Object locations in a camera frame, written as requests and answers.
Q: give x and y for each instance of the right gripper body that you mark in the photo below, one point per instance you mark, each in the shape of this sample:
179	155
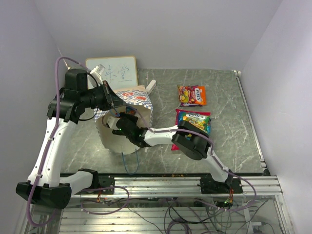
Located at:
133	119

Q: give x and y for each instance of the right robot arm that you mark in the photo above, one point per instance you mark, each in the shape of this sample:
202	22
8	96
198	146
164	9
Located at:
192	141

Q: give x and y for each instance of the red chips bag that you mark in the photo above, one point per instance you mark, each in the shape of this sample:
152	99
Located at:
174	147

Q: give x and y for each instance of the small whiteboard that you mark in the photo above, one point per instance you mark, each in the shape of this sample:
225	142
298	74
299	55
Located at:
120	72

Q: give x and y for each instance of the white board eraser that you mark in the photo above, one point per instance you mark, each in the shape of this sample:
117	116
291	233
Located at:
150	87

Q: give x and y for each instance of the checkered paper bag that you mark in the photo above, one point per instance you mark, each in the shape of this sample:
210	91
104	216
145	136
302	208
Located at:
137	98

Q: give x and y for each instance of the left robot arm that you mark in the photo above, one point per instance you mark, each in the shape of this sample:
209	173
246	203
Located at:
44	185

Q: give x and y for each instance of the green Fox's candy bag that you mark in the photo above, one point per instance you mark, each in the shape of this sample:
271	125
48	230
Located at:
199	119

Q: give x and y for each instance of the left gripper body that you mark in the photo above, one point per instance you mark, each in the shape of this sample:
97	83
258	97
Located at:
97	97

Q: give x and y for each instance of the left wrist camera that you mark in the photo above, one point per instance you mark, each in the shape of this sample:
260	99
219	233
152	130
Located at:
95	75

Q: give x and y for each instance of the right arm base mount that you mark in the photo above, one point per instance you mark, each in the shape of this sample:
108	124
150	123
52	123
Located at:
210	186

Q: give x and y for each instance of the red Skittles bag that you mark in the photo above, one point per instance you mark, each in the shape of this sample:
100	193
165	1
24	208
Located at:
130	111

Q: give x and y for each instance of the purple snack bag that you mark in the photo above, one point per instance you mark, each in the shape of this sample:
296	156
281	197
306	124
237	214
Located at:
190	105

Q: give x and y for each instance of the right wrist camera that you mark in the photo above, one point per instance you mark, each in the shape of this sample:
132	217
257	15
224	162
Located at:
112	122

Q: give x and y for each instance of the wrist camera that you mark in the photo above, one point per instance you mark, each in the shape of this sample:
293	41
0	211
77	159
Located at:
112	122
95	75

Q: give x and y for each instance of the orange yellow snack bag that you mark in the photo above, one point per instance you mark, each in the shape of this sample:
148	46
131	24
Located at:
192	94

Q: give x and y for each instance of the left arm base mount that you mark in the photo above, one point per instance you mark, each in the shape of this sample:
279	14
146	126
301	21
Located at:
101	183

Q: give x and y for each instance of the aluminium frame rail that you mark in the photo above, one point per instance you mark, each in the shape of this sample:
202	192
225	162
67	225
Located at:
188	186

